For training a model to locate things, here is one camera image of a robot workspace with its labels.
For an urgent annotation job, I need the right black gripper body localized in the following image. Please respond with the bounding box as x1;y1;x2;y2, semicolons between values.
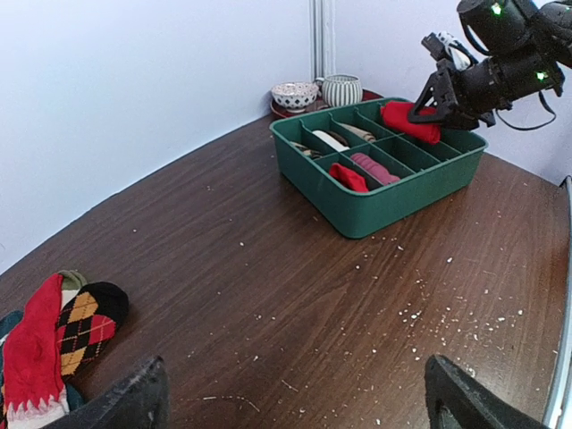
449;1;571;130

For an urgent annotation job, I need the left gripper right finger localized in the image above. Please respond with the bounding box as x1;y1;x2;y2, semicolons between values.
425;355;544;429

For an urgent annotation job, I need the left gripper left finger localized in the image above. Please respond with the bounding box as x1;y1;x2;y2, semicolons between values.
48;357;170;429

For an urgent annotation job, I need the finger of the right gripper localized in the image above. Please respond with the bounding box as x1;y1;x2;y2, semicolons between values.
408;69;463;124

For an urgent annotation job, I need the red sock pair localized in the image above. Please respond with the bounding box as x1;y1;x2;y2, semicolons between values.
380;100;443;145

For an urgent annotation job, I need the tan ribbed sock pair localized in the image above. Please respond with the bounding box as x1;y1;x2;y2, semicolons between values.
341;123;377;142

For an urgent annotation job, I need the rolled maroon sock in tray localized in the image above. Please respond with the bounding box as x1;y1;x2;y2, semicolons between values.
350;152;400;186

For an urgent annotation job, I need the argyle black orange sock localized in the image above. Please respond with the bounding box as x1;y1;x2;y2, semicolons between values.
56;282;130;382

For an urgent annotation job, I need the striped grey cup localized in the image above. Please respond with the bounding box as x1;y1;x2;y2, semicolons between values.
315;74;363;107

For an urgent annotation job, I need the red white sock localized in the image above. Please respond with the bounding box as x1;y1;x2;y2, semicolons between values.
3;273;69;428

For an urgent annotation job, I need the rolled cream sock in tray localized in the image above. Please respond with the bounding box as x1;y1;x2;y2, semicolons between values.
312;130;349;152

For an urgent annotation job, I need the green divided organizer tray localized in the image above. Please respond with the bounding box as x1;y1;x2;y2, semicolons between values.
270;98;487;239

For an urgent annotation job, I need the rolled red sock in tray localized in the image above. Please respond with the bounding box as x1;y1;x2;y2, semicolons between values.
329;163;369;193

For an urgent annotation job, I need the rolled patterned sock in tray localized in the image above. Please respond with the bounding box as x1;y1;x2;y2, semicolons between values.
290;141;324;160

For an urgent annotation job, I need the dark blue sock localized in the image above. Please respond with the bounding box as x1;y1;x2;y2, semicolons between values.
0;310;23;346

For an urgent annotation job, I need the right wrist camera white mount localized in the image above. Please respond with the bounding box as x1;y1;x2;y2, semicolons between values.
437;31;475;71

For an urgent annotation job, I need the right aluminium frame post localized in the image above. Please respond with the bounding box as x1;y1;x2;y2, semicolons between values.
309;0;336;78

